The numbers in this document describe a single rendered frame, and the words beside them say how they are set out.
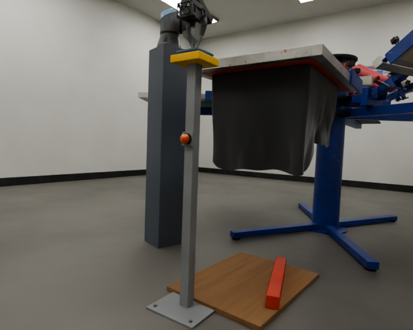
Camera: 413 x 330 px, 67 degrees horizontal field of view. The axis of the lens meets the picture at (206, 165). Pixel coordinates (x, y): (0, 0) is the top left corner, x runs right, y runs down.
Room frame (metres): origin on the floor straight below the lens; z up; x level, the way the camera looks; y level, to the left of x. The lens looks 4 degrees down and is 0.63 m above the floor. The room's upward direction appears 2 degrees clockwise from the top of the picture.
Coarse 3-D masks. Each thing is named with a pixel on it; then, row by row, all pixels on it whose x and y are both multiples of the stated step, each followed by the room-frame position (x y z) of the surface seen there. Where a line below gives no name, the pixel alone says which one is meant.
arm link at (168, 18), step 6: (162, 12) 1.92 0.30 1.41; (168, 12) 1.90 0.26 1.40; (174, 12) 1.91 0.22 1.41; (162, 18) 1.92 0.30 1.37; (168, 18) 1.90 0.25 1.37; (174, 18) 1.90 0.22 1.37; (162, 24) 1.92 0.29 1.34; (168, 24) 1.90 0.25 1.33; (174, 24) 1.91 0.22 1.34; (180, 24) 1.91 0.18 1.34; (162, 30) 1.92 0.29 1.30; (174, 30) 1.91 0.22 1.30; (180, 30) 1.93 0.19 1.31
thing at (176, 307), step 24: (192, 72) 1.16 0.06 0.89; (192, 96) 1.16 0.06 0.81; (192, 120) 1.16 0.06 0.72; (192, 144) 1.14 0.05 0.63; (192, 168) 1.15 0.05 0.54; (192, 192) 1.16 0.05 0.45; (192, 216) 1.16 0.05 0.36; (192, 240) 1.17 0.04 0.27; (192, 264) 1.17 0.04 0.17; (192, 288) 1.17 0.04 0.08; (168, 312) 1.12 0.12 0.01; (192, 312) 1.12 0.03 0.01
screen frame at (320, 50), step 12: (288, 48) 1.16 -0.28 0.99; (300, 48) 1.13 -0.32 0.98; (312, 48) 1.11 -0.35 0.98; (324, 48) 1.11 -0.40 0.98; (228, 60) 1.30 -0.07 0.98; (240, 60) 1.27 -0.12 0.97; (252, 60) 1.24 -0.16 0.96; (264, 60) 1.21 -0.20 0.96; (276, 60) 1.18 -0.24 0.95; (288, 60) 1.18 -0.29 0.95; (324, 60) 1.16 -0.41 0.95; (336, 60) 1.26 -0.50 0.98; (336, 72) 1.33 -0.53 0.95; (348, 72) 1.46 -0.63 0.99; (348, 84) 1.57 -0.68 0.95
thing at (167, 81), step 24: (168, 48) 1.85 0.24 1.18; (168, 72) 1.86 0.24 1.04; (168, 96) 1.86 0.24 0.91; (168, 120) 1.86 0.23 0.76; (168, 144) 1.86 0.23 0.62; (168, 168) 1.87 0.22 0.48; (168, 192) 1.87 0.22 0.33; (168, 216) 1.87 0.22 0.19; (144, 240) 1.97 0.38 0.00; (168, 240) 1.88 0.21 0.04
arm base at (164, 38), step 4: (160, 32) 1.94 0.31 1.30; (164, 32) 1.91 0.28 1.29; (168, 32) 1.90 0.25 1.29; (172, 32) 1.91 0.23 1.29; (176, 32) 1.92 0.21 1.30; (160, 36) 1.93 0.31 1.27; (164, 36) 1.90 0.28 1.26; (168, 36) 1.90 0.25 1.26; (172, 36) 1.90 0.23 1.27; (176, 36) 1.92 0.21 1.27; (160, 40) 1.91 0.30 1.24; (164, 40) 1.89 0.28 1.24; (168, 40) 1.89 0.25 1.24; (172, 40) 1.89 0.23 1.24; (176, 40) 1.91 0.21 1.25; (160, 44) 1.90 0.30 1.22; (168, 44) 1.88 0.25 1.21; (172, 44) 1.89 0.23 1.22; (176, 44) 1.90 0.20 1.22; (180, 44) 1.97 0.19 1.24
